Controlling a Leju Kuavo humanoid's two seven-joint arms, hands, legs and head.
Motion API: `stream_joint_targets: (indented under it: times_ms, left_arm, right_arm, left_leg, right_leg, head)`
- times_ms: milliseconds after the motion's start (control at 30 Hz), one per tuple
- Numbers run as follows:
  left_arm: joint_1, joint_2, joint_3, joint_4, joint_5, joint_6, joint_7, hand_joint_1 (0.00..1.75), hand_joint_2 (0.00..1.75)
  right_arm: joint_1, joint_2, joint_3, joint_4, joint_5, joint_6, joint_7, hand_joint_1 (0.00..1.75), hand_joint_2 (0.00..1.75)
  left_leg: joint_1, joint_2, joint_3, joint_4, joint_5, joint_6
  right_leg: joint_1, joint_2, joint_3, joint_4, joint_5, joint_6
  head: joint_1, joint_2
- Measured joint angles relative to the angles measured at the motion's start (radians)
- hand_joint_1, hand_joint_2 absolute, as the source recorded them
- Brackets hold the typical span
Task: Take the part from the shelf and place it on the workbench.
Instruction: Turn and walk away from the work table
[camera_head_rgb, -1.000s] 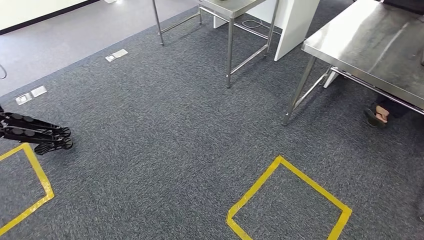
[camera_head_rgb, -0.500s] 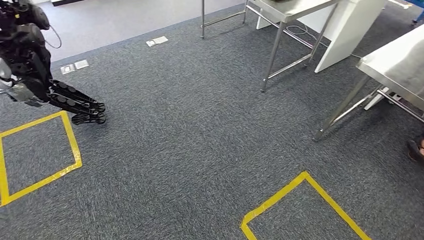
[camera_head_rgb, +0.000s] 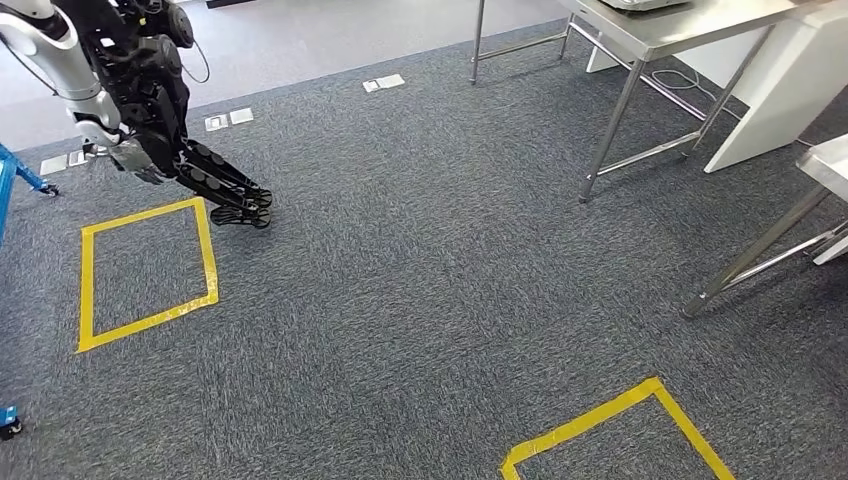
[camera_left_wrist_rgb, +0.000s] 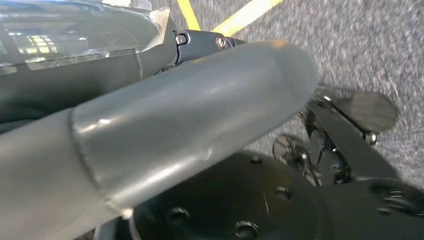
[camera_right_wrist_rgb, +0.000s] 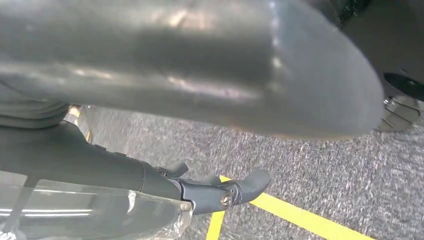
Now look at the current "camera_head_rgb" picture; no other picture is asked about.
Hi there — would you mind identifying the white floor cable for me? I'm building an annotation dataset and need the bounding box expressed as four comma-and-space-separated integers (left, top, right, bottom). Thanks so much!
647, 68, 745, 122

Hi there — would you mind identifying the dark grey flat object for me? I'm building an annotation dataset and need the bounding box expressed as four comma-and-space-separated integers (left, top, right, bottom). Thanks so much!
598, 0, 692, 12

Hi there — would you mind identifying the black humanoid robot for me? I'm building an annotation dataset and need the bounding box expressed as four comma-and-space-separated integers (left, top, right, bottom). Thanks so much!
0, 0, 274, 231

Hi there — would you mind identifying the yellow floor tape square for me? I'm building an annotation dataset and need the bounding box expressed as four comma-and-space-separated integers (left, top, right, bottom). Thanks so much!
76, 196, 221, 354
499, 376, 738, 480

